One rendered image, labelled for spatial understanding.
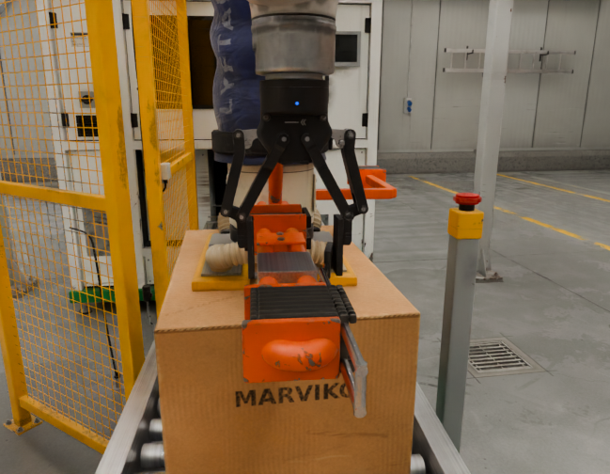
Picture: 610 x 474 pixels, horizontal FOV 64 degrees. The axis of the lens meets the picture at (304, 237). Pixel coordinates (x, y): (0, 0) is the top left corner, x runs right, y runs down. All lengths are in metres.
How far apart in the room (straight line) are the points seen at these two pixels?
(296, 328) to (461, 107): 10.18
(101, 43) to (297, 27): 0.95
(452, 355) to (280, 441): 0.71
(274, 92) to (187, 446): 0.55
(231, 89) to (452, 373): 0.96
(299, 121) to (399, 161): 9.37
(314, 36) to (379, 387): 0.54
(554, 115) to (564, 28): 1.64
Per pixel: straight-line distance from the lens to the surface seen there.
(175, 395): 0.79
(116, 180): 1.44
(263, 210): 0.78
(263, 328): 0.37
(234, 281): 0.86
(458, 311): 1.38
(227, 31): 0.92
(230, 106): 0.90
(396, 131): 9.99
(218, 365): 0.76
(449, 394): 1.49
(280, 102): 0.53
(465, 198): 1.30
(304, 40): 0.53
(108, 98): 1.42
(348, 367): 0.39
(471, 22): 10.64
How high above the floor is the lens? 1.25
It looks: 15 degrees down
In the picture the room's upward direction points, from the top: straight up
